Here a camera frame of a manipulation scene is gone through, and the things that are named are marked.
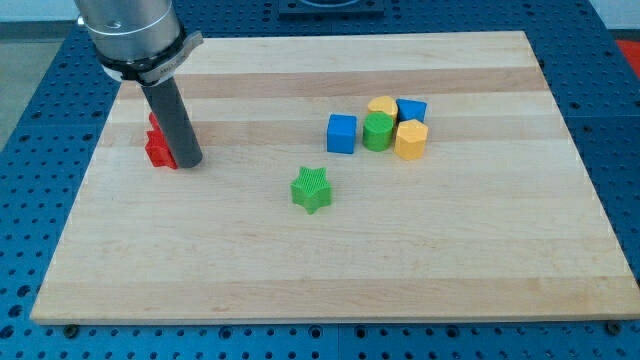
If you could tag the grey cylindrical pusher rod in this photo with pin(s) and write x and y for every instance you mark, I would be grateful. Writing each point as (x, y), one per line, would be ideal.
(168, 107)

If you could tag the green star block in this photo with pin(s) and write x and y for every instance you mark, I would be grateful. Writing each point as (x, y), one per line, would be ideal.
(311, 189)

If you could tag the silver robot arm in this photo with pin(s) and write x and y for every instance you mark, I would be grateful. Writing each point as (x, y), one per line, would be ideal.
(144, 41)

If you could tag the red star block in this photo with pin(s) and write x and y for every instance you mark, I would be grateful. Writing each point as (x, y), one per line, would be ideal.
(156, 146)

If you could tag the blue cube block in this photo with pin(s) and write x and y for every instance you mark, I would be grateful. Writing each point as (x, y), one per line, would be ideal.
(341, 133)

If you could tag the green cylinder block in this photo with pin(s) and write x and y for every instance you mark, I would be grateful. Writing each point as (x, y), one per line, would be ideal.
(377, 131)

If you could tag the yellow heart block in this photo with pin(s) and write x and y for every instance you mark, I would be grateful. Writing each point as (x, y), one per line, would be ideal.
(385, 104)

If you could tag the wooden board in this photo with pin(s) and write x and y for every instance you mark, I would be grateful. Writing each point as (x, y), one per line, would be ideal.
(498, 221)

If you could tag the blue pentagon block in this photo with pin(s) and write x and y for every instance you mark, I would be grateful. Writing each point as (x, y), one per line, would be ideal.
(411, 110)

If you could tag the yellow hexagon block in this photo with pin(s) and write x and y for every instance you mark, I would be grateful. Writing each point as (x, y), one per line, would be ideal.
(411, 138)

